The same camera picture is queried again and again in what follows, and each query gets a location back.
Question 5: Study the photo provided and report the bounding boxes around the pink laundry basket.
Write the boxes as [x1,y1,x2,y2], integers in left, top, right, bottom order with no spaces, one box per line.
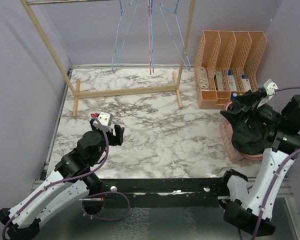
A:
[219,99,265,165]

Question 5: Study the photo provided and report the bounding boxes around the blue hanger of black shirt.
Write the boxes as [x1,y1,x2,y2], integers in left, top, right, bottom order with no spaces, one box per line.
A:
[111,0,138,73]

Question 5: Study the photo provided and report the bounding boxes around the wooden clothes rack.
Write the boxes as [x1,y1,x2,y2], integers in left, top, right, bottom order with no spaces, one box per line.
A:
[20,0,196,118]

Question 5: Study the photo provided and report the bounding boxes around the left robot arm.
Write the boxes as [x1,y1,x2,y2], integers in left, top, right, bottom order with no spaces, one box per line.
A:
[0,115,125,240]

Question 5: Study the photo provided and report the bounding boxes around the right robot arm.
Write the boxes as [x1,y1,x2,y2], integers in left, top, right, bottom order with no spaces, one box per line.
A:
[219,91,300,239]

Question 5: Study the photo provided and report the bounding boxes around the blue wire hanger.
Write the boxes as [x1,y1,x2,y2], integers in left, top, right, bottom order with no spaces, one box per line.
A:
[149,0,155,74]
[159,0,191,71]

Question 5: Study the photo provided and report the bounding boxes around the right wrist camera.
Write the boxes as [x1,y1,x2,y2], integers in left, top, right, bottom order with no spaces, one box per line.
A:
[257,78,279,108]

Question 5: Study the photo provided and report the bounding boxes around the black pinstripe shirt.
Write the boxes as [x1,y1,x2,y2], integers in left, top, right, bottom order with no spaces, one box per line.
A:
[220,90,267,156]

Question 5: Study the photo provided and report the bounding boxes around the pink wire hanger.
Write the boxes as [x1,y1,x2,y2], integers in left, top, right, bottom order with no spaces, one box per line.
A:
[147,0,152,75]

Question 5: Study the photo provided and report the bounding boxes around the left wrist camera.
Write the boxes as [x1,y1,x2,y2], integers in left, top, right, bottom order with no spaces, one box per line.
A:
[89,112,113,132]

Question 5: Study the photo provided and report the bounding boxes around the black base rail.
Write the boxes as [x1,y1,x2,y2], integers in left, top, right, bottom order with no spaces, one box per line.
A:
[71,176,251,210]

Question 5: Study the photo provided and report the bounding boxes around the orange file organizer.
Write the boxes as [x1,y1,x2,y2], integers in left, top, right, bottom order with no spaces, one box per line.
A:
[193,30,267,110]

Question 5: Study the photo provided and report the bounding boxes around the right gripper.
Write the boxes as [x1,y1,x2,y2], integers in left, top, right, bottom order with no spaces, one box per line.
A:
[221,89,285,127]

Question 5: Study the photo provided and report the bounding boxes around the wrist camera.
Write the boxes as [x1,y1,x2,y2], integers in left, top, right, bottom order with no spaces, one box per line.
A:
[257,78,279,108]
[89,112,113,132]

